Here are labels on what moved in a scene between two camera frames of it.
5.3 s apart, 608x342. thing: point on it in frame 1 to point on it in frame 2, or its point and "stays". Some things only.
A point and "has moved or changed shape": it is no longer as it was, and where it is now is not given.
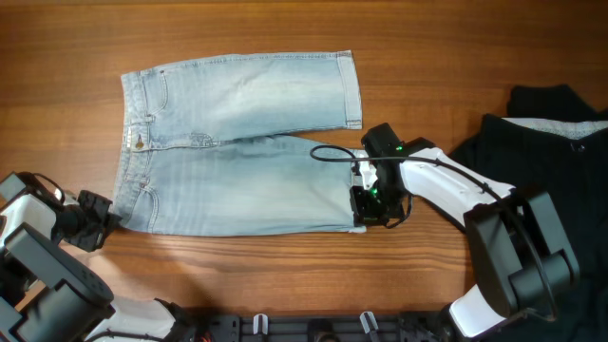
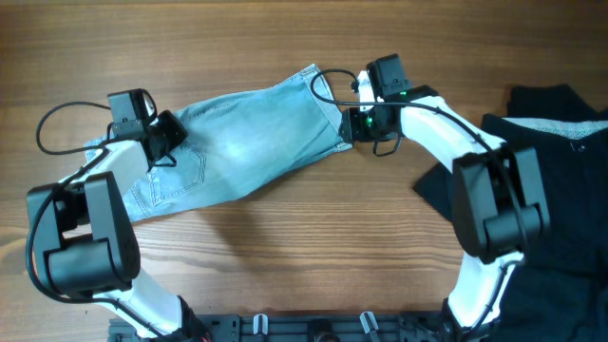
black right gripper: x=363 y=205 to x=354 y=125
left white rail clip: x=256 y=324 stays
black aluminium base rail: x=393 y=328 stays
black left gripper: x=109 y=220 to x=179 y=132
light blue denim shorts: x=203 y=155 has moved or changed shape
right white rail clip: x=365 y=324 stays
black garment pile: x=551 y=142 stays
